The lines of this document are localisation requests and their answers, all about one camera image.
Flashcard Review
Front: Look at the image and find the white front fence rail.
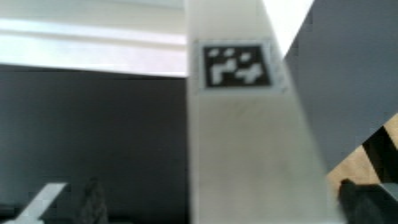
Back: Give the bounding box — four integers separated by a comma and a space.
0, 0, 317, 79

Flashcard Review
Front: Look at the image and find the white desk leg with tag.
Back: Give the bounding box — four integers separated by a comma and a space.
186, 0, 346, 224

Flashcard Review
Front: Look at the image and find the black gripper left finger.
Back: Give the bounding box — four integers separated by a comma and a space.
0, 178, 113, 224

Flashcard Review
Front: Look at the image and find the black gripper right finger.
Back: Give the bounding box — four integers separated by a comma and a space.
338, 179, 398, 224

